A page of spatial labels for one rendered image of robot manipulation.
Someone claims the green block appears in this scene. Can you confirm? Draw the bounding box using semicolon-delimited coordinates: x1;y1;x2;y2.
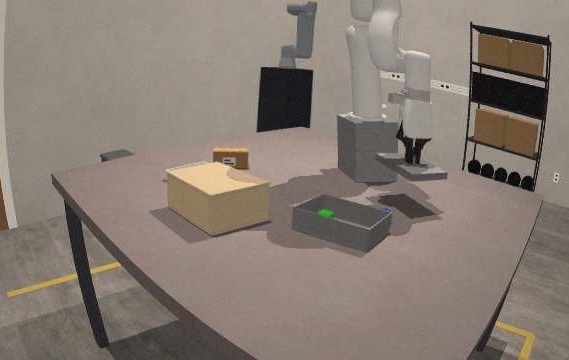
317;209;334;219

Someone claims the brown cardboard box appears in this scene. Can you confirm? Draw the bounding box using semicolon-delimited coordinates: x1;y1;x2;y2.
213;147;248;170

